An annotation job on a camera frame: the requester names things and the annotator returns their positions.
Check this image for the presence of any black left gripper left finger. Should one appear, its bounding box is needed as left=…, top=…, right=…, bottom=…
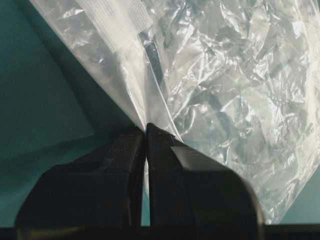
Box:
left=14, top=128, right=145, bottom=229

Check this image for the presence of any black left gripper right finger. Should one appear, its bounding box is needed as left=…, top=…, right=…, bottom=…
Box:
left=146, top=123, right=264, bottom=227

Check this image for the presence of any clear zip bag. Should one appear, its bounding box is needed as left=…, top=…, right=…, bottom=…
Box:
left=31, top=0, right=320, bottom=224

